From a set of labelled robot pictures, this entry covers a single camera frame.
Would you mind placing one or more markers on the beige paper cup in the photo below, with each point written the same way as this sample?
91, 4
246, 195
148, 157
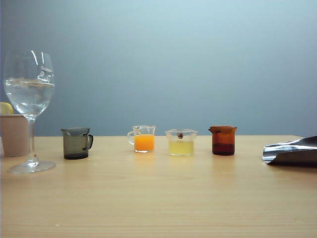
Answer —
15, 136

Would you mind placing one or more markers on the smoky grey measuring cup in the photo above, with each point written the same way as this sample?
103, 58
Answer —
75, 146

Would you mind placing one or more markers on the yellow lemon slice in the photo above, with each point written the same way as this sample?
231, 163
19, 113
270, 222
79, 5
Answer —
6, 107

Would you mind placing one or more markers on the clear cup with pale juice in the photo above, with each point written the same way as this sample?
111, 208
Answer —
181, 147

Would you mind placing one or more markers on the clear wine glass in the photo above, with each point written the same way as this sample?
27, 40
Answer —
28, 99

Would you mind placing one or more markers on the amber glass measuring cup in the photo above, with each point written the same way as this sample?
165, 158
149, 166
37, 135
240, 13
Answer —
223, 141

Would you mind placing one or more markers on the clear cup with orange juice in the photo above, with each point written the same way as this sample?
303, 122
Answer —
144, 145

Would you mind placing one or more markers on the silver foil bag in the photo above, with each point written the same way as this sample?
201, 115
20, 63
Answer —
292, 153

